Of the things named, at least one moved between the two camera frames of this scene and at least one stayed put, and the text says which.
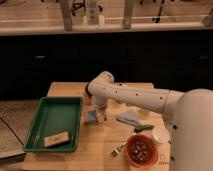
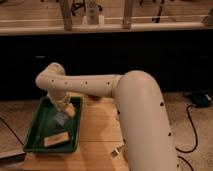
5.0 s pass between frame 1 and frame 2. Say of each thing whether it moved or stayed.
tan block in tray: stayed
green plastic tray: stayed
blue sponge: moved
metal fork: stayed
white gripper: moved
